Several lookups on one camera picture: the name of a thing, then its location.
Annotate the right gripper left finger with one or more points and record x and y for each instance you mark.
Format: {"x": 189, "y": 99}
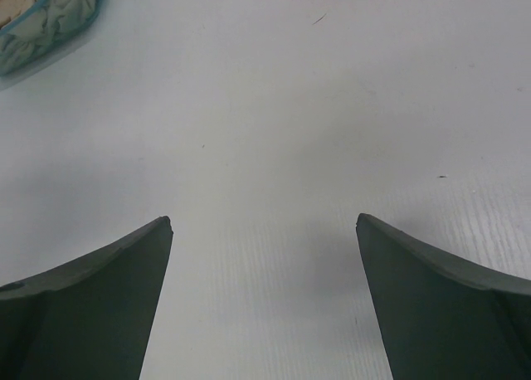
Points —
{"x": 89, "y": 318}

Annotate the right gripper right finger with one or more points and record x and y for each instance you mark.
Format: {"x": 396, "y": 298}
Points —
{"x": 440, "y": 315}

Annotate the teal plastic basket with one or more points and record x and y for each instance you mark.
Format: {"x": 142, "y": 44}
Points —
{"x": 46, "y": 25}

